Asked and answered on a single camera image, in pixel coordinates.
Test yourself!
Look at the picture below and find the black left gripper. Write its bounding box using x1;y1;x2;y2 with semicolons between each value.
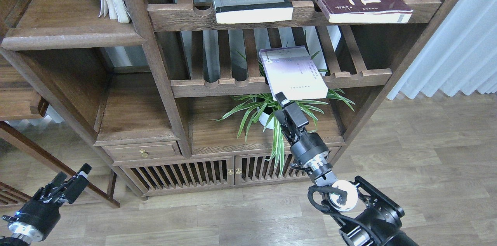
2;163;92;241

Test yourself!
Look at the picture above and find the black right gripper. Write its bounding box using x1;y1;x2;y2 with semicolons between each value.
275;92;330;169

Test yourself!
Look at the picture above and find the pale lavender book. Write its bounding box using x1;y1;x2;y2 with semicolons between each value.
259;46;328;100

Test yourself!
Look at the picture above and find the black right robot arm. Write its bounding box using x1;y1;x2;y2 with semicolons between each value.
275;92;416;246

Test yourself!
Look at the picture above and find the green spider plant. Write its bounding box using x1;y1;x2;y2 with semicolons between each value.
212;31;356;177

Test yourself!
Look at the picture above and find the white plant pot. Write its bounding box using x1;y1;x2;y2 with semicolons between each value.
259;107;281;132

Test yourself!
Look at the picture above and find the brass drawer knob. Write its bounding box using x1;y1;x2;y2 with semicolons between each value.
139;149;149;158

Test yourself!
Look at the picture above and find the wooden side furniture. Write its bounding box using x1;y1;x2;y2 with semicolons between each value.
1;57;120;208

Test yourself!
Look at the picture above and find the dark wooden bookshelf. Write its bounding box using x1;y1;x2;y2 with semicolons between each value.
1;0;458;197

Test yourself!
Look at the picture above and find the white curtain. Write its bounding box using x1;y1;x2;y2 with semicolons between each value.
387;0;497;100

